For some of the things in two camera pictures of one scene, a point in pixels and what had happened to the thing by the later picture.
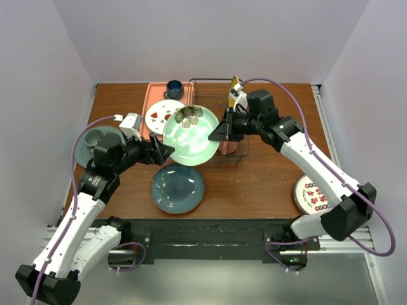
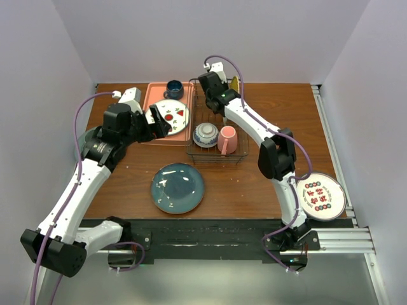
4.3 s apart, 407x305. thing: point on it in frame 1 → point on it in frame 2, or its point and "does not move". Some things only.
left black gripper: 162,151 → 159,129
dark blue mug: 175,90 does not move
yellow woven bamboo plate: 231,100 does not move
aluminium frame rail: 358,240 does not move
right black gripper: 225,131 → 225,86
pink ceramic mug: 227,147 does not move
